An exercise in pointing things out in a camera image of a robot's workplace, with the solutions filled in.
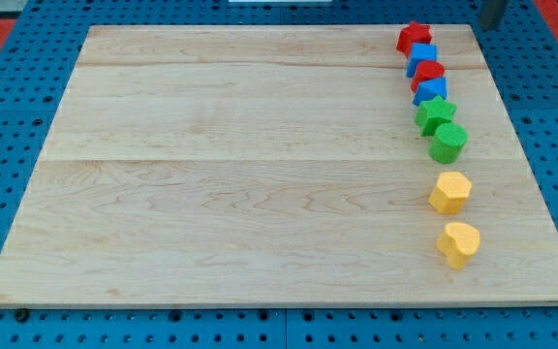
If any yellow hexagon block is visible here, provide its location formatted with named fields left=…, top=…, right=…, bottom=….
left=428, top=172, right=473, bottom=214

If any blue cube block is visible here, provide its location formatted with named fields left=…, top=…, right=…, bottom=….
left=406, top=43, right=438, bottom=78

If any blue triangle block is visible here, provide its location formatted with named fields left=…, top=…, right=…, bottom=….
left=412, top=77, right=448, bottom=107

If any green star block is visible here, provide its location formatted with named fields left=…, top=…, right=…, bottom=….
left=415, top=95, right=457, bottom=137

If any yellow heart block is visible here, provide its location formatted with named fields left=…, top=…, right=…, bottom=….
left=435, top=222, right=481, bottom=270

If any red cylinder block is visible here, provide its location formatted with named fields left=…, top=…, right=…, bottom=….
left=411, top=60, right=445, bottom=93

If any red star block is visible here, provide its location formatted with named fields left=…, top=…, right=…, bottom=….
left=396, top=20, right=432, bottom=57

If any light wooden board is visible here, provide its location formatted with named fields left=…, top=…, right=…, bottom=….
left=0, top=24, right=558, bottom=309

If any green cylinder block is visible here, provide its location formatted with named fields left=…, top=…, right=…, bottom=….
left=428, top=123, right=468, bottom=164

